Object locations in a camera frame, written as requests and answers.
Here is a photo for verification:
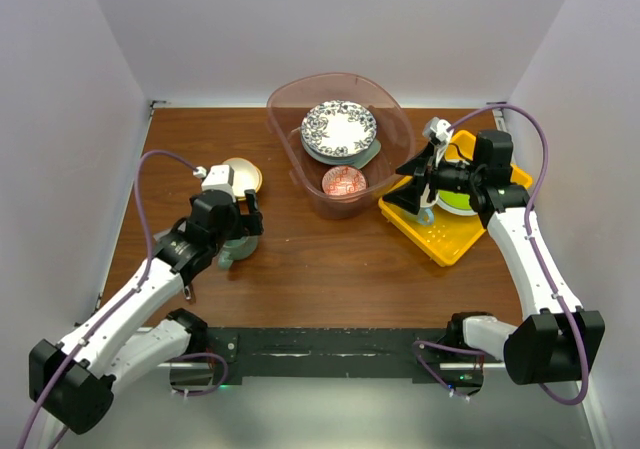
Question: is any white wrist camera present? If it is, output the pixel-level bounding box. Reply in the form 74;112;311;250
192;164;234;196
422;117;452;163

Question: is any yellow plastic tray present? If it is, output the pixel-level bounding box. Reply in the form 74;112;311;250
378;130;534;267

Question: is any blue patterned bottom plate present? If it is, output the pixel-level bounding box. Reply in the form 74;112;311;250
300;100;377;158

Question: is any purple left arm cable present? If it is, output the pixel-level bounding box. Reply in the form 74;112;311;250
14;149;204;449

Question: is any white rimmed plate under green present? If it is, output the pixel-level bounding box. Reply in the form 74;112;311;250
437;197;476;217

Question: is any pale green divided dish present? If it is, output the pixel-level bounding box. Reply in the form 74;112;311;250
350;139;381;169

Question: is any clear pink plastic bin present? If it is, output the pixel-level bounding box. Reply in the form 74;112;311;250
266;72;417;219

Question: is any lime green plate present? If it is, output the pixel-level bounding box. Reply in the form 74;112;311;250
439;191;471;210

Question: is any white yellow rimmed bowl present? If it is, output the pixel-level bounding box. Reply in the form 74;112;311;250
222;157;263;201

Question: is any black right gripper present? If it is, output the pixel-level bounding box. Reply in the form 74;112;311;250
383;141;482;215

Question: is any teal ceramic mug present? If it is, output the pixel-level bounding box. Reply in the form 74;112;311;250
217;236;259;270

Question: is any black mounting base plate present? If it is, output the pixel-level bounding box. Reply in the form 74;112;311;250
149;326;506;388

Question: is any light blue white mug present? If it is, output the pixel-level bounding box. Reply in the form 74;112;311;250
404;199;435;227

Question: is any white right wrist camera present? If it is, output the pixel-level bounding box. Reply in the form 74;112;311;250
422;117;452;163

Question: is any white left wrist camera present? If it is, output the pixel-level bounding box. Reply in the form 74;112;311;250
192;164;234;196

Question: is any green rimmed lettered plate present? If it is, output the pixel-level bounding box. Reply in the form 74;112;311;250
300;137;366;165

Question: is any red patterned bowl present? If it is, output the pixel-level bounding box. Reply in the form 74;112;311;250
321;165;368;196

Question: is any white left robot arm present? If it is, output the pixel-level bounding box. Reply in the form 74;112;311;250
28;189;264;434

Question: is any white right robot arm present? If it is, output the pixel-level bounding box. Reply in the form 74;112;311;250
379;128;605;385

